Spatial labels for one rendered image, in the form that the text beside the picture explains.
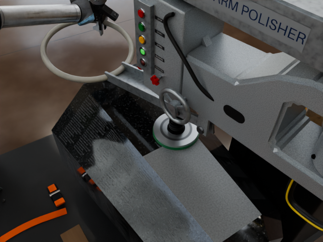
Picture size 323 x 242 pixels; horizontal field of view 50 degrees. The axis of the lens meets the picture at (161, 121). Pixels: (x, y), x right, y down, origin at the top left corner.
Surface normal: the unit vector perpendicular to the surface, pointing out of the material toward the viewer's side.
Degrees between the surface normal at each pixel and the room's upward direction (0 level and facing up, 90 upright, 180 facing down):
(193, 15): 90
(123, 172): 45
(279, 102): 90
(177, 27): 90
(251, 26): 90
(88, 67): 0
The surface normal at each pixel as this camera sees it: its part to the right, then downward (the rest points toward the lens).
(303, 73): -0.25, -0.81
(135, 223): -0.57, -0.16
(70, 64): 0.01, -0.66
